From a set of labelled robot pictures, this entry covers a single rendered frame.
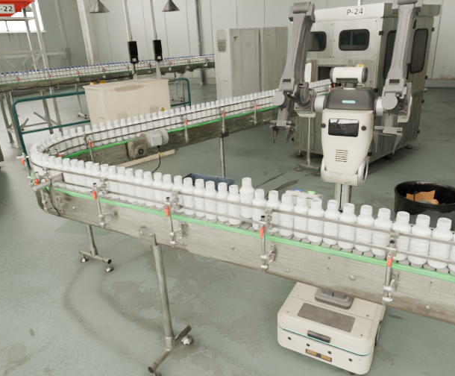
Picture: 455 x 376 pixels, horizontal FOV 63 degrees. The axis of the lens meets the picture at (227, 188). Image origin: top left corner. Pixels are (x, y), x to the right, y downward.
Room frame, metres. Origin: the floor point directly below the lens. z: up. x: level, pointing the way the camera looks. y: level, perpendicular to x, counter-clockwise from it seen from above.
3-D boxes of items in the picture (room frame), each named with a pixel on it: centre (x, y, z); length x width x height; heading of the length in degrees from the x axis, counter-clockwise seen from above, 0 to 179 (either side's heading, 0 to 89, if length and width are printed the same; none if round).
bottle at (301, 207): (1.29, -0.28, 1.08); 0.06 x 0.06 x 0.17
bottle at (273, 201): (1.35, -0.18, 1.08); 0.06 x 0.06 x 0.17
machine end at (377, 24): (5.52, -1.99, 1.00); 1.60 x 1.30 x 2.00; 131
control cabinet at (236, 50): (7.93, -0.33, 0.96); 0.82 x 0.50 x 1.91; 131
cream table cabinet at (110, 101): (5.85, 1.43, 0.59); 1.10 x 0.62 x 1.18; 131
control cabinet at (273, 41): (8.52, -1.01, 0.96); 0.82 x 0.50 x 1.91; 131
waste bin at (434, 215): (2.44, -1.43, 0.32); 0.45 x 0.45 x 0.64
